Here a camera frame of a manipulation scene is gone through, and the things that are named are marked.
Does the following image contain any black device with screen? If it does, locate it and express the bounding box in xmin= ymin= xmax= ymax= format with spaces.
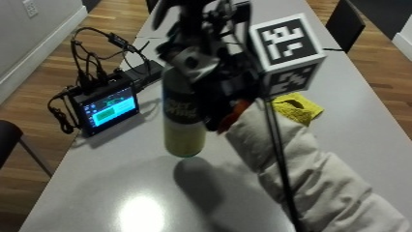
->
xmin=67 ymin=71 xmax=141 ymax=138

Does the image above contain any white marker cube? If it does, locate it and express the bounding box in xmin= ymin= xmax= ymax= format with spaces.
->
xmin=247 ymin=13 xmax=328 ymax=98

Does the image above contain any black chair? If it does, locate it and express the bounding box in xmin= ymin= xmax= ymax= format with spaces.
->
xmin=324 ymin=0 xmax=367 ymax=54

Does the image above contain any flat black box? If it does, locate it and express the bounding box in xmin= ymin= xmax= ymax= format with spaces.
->
xmin=123 ymin=60 xmax=167 ymax=90

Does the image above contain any long black glove cable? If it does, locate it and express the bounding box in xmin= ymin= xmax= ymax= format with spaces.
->
xmin=256 ymin=96 xmax=309 ymax=232

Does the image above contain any white wall outlet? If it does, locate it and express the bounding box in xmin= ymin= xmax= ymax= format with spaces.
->
xmin=20 ymin=0 xmax=40 ymax=19

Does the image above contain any coiled black cable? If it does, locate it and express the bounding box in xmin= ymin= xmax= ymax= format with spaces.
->
xmin=47 ymin=85 xmax=84 ymax=135

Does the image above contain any black cable with inline adapter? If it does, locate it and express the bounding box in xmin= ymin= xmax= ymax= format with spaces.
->
xmin=69 ymin=26 xmax=152 ymax=85

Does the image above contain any black round stool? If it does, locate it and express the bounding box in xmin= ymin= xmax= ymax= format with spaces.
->
xmin=0 ymin=119 xmax=56 ymax=179

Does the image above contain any grey palm camera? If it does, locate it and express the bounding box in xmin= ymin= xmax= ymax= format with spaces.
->
xmin=169 ymin=45 xmax=221 ymax=84

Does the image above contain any yellow bottle with black label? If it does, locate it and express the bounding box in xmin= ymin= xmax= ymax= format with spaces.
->
xmin=161 ymin=64 xmax=207 ymax=159

